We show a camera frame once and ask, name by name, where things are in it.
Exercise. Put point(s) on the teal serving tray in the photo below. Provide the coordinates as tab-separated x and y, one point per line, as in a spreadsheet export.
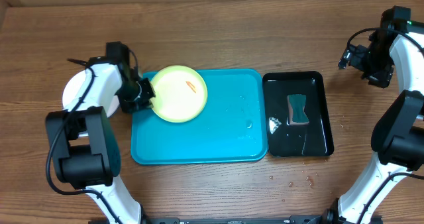
231	128

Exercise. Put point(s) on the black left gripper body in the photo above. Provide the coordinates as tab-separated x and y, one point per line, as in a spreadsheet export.
134	95

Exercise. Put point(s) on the pink white plate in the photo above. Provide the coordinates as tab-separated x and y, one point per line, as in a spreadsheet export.
72	87

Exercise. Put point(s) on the green scrubbing sponge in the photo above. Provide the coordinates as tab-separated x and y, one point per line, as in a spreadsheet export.
296	108

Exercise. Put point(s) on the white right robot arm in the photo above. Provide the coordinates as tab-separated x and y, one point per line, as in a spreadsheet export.
397	144

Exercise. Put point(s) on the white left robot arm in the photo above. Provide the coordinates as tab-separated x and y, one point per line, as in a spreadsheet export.
84	156

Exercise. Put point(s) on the yellow plate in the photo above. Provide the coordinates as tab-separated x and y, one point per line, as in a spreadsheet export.
180	94

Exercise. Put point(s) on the black water tray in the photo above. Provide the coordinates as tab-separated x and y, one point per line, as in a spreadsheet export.
314	139

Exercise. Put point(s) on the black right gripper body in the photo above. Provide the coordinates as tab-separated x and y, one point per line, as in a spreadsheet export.
377	65

